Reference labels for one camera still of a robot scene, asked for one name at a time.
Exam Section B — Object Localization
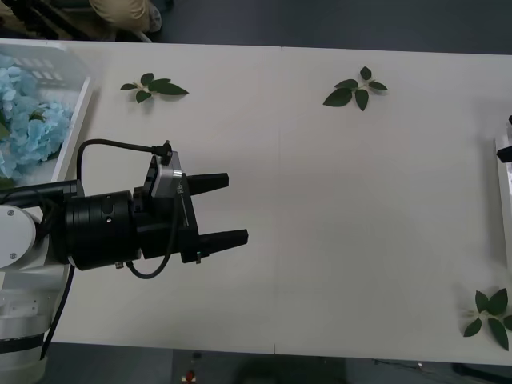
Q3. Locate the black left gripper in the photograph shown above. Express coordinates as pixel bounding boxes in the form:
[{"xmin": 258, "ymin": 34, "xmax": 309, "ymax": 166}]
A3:
[{"xmin": 133, "ymin": 171, "xmax": 250, "ymax": 266}]

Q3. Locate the shallow white box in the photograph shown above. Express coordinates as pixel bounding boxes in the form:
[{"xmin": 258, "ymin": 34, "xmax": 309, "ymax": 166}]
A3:
[{"xmin": 494, "ymin": 134, "xmax": 512, "ymax": 268}]

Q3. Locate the loose green leaf twig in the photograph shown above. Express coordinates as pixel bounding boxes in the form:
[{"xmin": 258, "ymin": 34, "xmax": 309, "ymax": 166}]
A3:
[
  {"xmin": 119, "ymin": 72, "xmax": 190, "ymax": 105},
  {"xmin": 322, "ymin": 66, "xmax": 388, "ymax": 112},
  {"xmin": 462, "ymin": 287, "xmax": 512, "ymax": 351}
]

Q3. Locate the white slotted box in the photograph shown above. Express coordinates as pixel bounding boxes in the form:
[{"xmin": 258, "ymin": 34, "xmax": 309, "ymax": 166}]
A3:
[{"xmin": 0, "ymin": 42, "xmax": 94, "ymax": 190}]

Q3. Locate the person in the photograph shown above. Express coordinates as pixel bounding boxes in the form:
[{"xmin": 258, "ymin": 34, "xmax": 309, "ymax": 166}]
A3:
[{"xmin": 86, "ymin": 0, "xmax": 163, "ymax": 34}]

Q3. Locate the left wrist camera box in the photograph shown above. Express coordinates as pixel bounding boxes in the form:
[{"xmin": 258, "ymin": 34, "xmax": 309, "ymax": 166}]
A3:
[{"xmin": 150, "ymin": 154, "xmax": 190, "ymax": 200}]

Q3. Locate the thin grey cable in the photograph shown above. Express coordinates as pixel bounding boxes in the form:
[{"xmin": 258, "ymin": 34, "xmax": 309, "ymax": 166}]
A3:
[{"xmin": 372, "ymin": 358, "xmax": 426, "ymax": 371}]

